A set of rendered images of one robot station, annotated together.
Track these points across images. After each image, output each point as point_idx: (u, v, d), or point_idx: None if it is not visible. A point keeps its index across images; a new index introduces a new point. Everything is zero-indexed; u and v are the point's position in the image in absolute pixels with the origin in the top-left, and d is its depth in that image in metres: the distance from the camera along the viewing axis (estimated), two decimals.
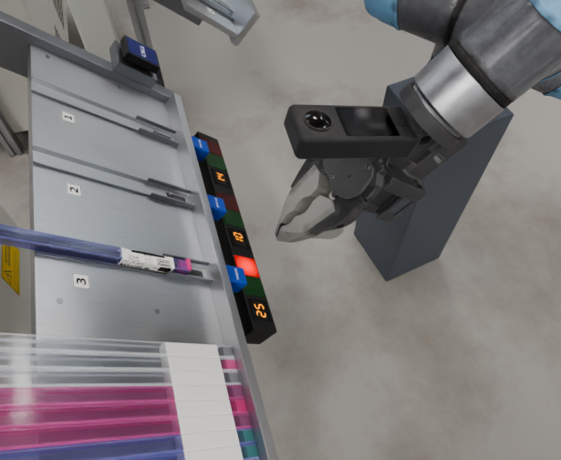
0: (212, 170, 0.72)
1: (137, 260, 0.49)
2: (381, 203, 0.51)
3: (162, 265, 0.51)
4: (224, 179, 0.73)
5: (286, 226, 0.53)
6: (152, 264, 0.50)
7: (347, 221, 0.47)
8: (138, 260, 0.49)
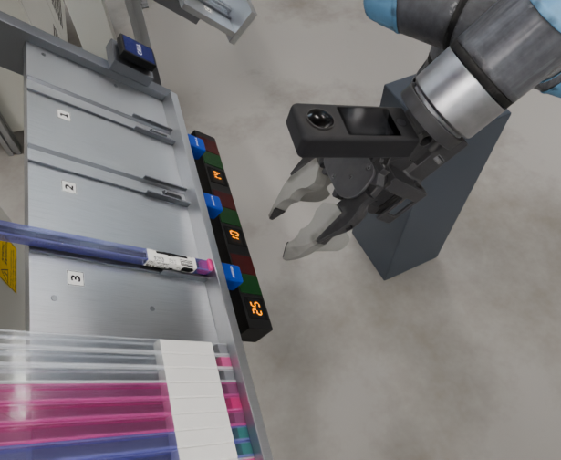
0: (208, 168, 0.72)
1: (161, 261, 0.51)
2: (381, 204, 0.51)
3: (186, 265, 0.53)
4: (221, 177, 0.73)
5: (292, 243, 0.52)
6: (176, 264, 0.52)
7: (355, 221, 0.47)
8: (162, 261, 0.51)
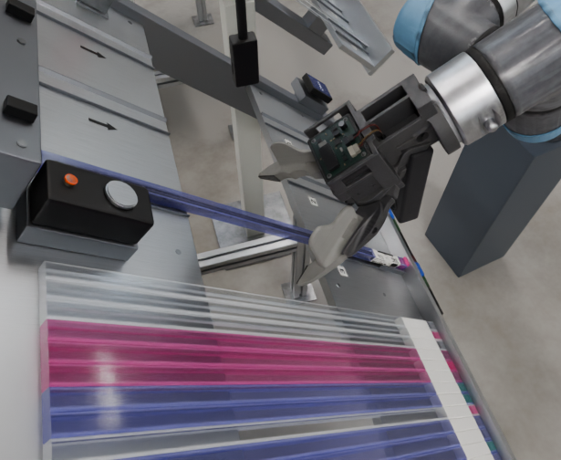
0: None
1: (382, 258, 0.66)
2: None
3: (394, 261, 0.68)
4: None
5: (277, 178, 0.56)
6: (389, 260, 0.67)
7: None
8: (383, 258, 0.66)
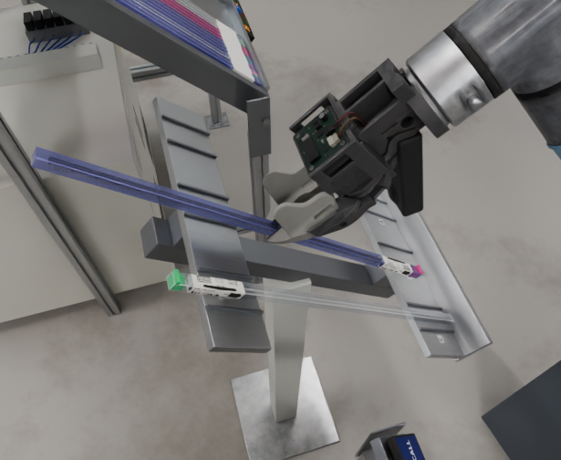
0: None
1: (392, 265, 0.65)
2: None
3: (406, 268, 0.66)
4: None
5: None
6: (400, 267, 0.66)
7: None
8: (393, 265, 0.65)
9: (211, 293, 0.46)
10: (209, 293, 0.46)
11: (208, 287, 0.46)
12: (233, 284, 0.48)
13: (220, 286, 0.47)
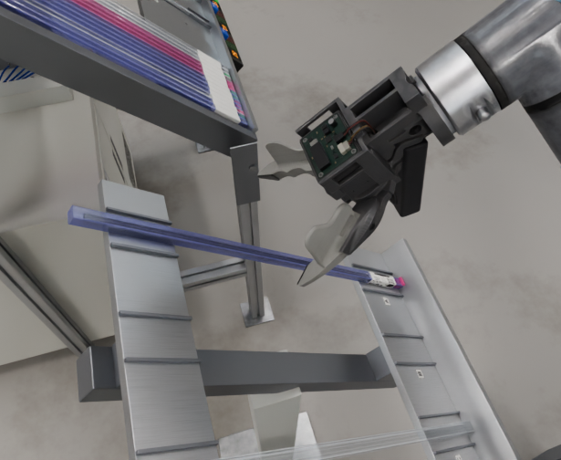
0: None
1: (379, 280, 0.71)
2: None
3: (390, 282, 0.73)
4: None
5: (276, 177, 0.56)
6: (386, 282, 0.72)
7: None
8: (379, 280, 0.71)
9: None
10: None
11: None
12: None
13: None
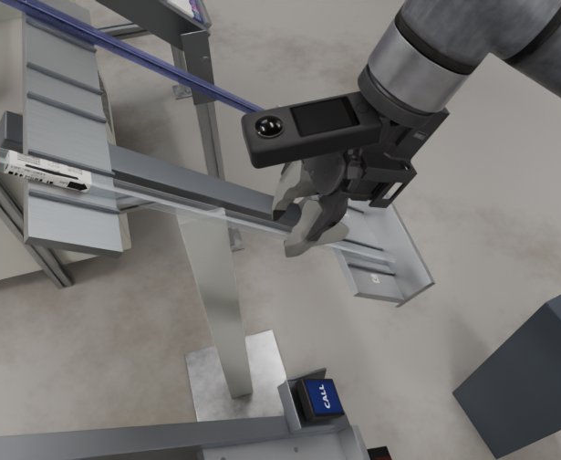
0: None
1: None
2: (373, 190, 0.49)
3: None
4: None
5: (290, 241, 0.52)
6: None
7: (336, 217, 0.45)
8: None
9: (40, 178, 0.37)
10: (37, 177, 0.37)
11: (33, 168, 0.36)
12: (76, 172, 0.39)
13: (53, 170, 0.37)
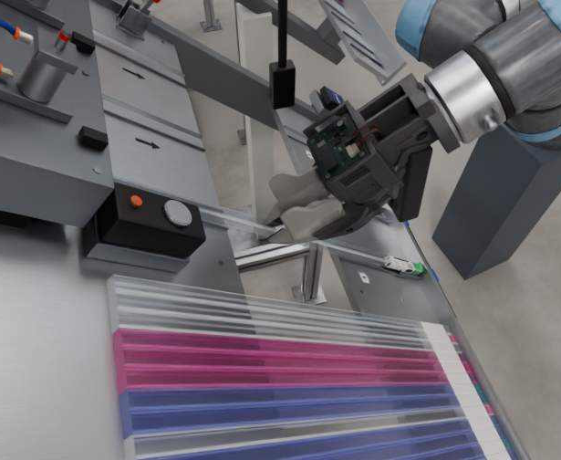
0: None
1: None
2: None
3: None
4: None
5: None
6: None
7: None
8: None
9: (399, 261, 0.71)
10: (399, 261, 0.71)
11: (405, 260, 0.71)
12: (396, 261, 0.69)
13: (401, 261, 0.70)
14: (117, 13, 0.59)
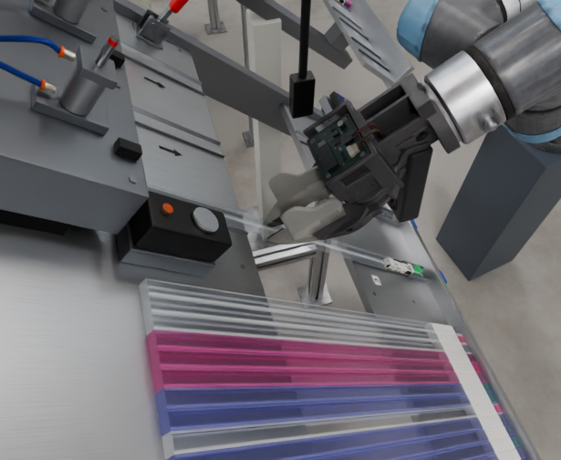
0: None
1: None
2: None
3: None
4: None
5: None
6: None
7: None
8: None
9: (398, 263, 0.71)
10: (399, 263, 0.71)
11: (405, 262, 0.71)
12: (395, 263, 0.69)
13: (400, 262, 0.70)
14: (136, 23, 0.61)
